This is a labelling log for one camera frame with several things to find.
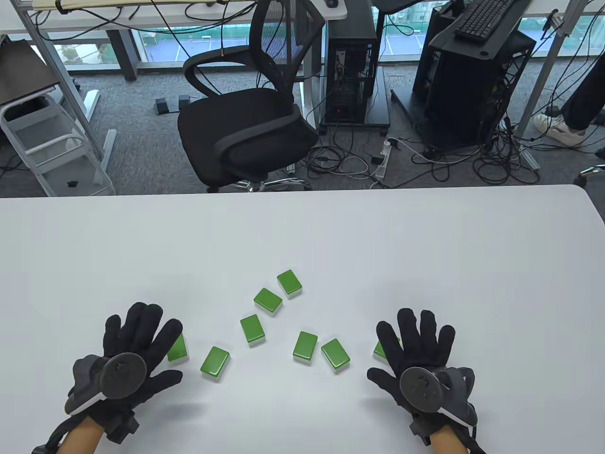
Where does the black computer tower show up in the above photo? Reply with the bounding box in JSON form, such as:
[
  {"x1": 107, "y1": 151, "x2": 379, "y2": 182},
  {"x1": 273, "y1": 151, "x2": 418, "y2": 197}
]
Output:
[{"x1": 325, "y1": 19, "x2": 379, "y2": 124}]

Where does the person's right hand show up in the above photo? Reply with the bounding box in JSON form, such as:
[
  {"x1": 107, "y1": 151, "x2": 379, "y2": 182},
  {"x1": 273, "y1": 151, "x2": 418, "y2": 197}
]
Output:
[{"x1": 367, "y1": 308, "x2": 474, "y2": 445}]

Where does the black office chair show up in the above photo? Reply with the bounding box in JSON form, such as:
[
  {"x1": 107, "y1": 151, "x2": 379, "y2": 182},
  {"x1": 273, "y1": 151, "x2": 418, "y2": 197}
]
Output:
[{"x1": 177, "y1": 0, "x2": 327, "y2": 193}]

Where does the grey right hand controller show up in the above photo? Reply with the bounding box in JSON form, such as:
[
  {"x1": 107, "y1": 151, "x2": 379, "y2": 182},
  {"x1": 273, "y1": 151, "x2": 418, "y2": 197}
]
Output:
[{"x1": 398, "y1": 365, "x2": 479, "y2": 428}]

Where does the white step shelf cart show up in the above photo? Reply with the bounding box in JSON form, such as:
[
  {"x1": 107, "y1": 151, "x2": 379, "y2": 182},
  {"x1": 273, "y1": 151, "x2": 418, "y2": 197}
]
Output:
[{"x1": 0, "y1": 95, "x2": 116, "y2": 197}]

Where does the white power strip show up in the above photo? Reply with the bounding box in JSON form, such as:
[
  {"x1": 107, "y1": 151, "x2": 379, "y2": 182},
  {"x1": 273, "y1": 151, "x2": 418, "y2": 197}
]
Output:
[{"x1": 371, "y1": 137, "x2": 394, "y2": 179}]

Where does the grey hand controller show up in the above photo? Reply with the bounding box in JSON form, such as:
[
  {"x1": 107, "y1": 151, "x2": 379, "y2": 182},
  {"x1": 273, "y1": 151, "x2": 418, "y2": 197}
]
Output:
[
  {"x1": 64, "y1": 352, "x2": 148, "y2": 417},
  {"x1": 398, "y1": 365, "x2": 479, "y2": 428}
]

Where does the black keyboard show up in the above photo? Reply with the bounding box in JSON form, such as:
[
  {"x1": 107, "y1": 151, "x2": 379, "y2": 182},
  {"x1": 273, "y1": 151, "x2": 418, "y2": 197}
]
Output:
[{"x1": 454, "y1": 0, "x2": 520, "y2": 44}]

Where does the black open computer case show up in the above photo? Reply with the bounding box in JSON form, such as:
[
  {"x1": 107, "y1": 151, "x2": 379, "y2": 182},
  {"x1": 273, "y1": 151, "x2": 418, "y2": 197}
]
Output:
[{"x1": 414, "y1": 35, "x2": 532, "y2": 149}]

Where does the person's left hand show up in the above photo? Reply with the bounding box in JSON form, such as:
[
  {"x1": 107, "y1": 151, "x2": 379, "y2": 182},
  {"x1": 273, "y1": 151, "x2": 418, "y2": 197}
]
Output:
[{"x1": 71, "y1": 303, "x2": 184, "y2": 443}]

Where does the group of green mahjong tiles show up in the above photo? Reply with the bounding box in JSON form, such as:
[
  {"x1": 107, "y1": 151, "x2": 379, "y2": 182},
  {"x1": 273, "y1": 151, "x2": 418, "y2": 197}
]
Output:
[{"x1": 166, "y1": 270, "x2": 351, "y2": 383}]

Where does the aluminium frame post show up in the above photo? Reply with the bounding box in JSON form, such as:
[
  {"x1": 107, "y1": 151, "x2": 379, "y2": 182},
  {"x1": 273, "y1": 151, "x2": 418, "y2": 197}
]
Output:
[
  {"x1": 14, "y1": 0, "x2": 116, "y2": 164},
  {"x1": 515, "y1": 0, "x2": 589, "y2": 171}
]

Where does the person's right forearm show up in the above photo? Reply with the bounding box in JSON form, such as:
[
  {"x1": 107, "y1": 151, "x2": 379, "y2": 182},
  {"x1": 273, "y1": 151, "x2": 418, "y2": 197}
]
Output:
[{"x1": 428, "y1": 433, "x2": 473, "y2": 454}]

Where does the black wheeled cart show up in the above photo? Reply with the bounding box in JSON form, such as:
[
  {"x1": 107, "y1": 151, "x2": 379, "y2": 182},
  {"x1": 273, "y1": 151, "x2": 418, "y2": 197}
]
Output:
[{"x1": 319, "y1": 66, "x2": 392, "y2": 135}]

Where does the circle print green mahjong tile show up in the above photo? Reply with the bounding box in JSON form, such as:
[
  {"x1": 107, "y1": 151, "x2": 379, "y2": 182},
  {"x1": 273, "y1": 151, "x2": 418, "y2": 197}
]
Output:
[{"x1": 373, "y1": 337, "x2": 401, "y2": 362}]

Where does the black flat board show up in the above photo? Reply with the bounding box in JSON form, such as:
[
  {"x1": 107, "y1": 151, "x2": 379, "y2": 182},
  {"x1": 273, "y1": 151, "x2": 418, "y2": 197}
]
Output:
[{"x1": 0, "y1": 39, "x2": 61, "y2": 107}]

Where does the black chair caster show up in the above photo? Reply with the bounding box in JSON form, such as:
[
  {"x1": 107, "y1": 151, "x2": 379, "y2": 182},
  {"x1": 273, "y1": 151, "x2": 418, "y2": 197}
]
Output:
[{"x1": 573, "y1": 165, "x2": 605, "y2": 187}]

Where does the grey left hand controller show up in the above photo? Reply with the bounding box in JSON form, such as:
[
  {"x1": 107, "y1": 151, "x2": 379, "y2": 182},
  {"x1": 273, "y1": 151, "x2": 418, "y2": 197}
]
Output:
[{"x1": 64, "y1": 352, "x2": 148, "y2": 417}]

